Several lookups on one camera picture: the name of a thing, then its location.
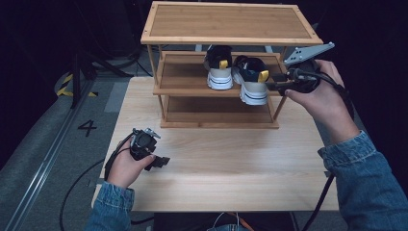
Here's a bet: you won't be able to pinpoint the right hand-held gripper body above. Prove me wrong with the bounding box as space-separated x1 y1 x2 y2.
278 41 336 96

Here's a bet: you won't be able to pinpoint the orange and white wires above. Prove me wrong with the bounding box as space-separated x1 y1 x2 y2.
213 211 255 231

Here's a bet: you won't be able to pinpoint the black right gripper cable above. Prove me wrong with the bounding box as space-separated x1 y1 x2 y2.
290 68 355 231

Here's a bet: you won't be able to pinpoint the black metal stand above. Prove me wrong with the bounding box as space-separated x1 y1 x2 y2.
70 47 133 110

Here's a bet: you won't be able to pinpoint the person's right hand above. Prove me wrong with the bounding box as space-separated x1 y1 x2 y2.
284 59 360 145

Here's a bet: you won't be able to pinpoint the metal floor rail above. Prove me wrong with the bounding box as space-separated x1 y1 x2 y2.
4 80 95 231

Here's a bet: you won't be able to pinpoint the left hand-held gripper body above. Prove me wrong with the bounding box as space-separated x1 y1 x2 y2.
129 127 162 162

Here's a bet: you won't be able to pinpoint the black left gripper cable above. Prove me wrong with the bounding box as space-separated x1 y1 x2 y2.
59 133 134 231

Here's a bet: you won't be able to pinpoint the wooden shoe rack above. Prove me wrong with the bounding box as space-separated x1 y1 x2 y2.
140 0 324 130

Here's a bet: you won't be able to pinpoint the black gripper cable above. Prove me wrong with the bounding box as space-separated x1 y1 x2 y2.
59 133 134 231
290 68 355 231

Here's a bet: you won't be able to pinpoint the navy white sneaker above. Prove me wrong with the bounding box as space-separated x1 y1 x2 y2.
232 55 270 106
203 44 235 90

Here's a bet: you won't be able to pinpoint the person's left hand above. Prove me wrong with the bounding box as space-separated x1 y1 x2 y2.
107 141 158 190

